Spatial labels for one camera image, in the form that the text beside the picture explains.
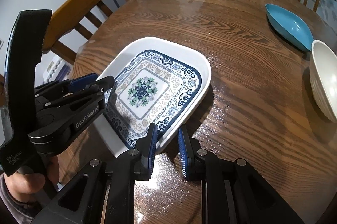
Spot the blue patterned square plate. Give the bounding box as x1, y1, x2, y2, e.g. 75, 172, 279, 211
93, 37, 212, 157

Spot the blue square dish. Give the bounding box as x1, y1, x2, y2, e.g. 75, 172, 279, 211
265, 4, 314, 52

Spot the cream ribbed bowl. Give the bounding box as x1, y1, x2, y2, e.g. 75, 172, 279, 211
310, 40, 336, 123

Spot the person's left hand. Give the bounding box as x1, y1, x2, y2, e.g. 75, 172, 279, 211
4, 156, 59, 203

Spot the white box on floor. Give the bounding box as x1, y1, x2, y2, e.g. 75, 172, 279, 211
43, 55, 72, 84

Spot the left wooden chair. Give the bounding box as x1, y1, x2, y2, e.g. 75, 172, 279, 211
42, 0, 129, 65

